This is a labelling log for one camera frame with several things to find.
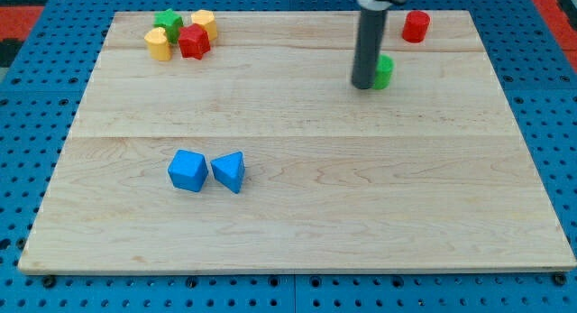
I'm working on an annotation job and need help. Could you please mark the wooden board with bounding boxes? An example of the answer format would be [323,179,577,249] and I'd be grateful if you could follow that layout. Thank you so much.
[19,11,576,275]

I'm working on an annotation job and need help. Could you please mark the red star block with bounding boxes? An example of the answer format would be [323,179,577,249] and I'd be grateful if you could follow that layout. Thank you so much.
[178,23,211,60]

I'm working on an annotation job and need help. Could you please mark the green cylinder block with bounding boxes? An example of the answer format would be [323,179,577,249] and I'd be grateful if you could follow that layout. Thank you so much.
[372,54,395,89]

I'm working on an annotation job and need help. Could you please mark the green star block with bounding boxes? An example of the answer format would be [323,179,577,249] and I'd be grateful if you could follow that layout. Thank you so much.
[153,8,184,44]

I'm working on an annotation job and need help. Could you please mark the yellow heart block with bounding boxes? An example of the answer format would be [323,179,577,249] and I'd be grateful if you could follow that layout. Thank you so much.
[143,27,172,61]

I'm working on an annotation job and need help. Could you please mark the red cylinder block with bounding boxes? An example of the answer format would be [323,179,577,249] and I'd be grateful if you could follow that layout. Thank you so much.
[401,10,431,43]

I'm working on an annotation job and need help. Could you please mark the yellow hexagon block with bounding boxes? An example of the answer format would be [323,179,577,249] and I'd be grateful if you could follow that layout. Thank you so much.
[190,10,218,41]

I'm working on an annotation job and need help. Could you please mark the blue triangle block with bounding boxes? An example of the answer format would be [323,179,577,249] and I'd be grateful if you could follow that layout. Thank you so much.
[210,152,245,194]

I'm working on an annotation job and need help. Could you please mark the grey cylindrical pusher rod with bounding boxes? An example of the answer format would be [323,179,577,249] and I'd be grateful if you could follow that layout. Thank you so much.
[351,8,387,89]

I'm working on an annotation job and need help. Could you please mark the blue cube block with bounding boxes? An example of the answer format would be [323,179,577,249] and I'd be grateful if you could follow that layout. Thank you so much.
[168,150,208,192]

